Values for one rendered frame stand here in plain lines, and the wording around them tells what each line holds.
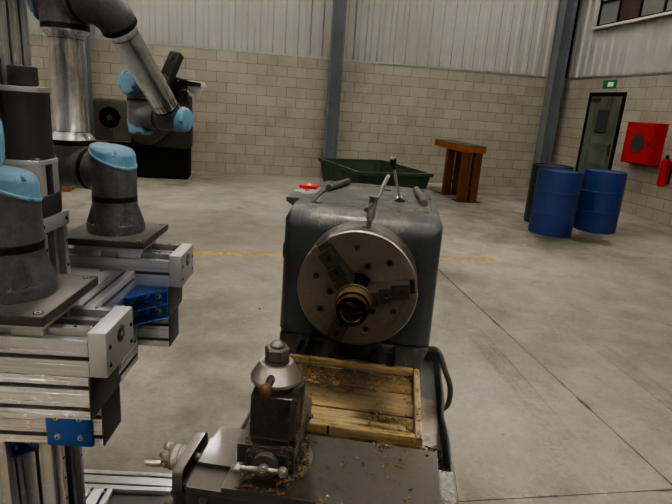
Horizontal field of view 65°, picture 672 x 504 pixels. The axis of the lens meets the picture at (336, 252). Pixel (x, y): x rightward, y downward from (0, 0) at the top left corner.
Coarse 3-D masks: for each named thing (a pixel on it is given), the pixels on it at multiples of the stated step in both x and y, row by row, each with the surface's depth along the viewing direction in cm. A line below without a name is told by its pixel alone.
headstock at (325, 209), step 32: (320, 192) 175; (352, 192) 179; (384, 192) 184; (288, 224) 151; (320, 224) 150; (384, 224) 148; (416, 224) 148; (288, 256) 154; (416, 256) 148; (288, 288) 156; (288, 320) 159; (416, 320) 153
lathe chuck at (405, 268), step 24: (336, 240) 134; (360, 240) 133; (384, 240) 132; (312, 264) 137; (360, 264) 135; (384, 264) 134; (408, 264) 133; (312, 288) 138; (312, 312) 140; (384, 312) 137; (408, 312) 137; (360, 336) 140; (384, 336) 139
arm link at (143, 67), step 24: (72, 0) 128; (96, 0) 128; (120, 0) 131; (96, 24) 132; (120, 24) 132; (120, 48) 138; (144, 48) 141; (144, 72) 145; (168, 96) 154; (168, 120) 158; (192, 120) 163
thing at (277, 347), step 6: (276, 342) 81; (282, 342) 81; (270, 348) 81; (276, 348) 80; (282, 348) 81; (288, 348) 81; (270, 354) 80; (276, 354) 80; (282, 354) 80; (288, 354) 81; (264, 360) 81; (270, 360) 80; (276, 360) 80; (282, 360) 80; (288, 360) 82
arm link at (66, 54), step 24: (48, 0) 130; (48, 24) 132; (72, 24) 133; (48, 48) 136; (72, 48) 135; (72, 72) 137; (72, 96) 138; (72, 120) 140; (72, 144) 140; (72, 168) 140
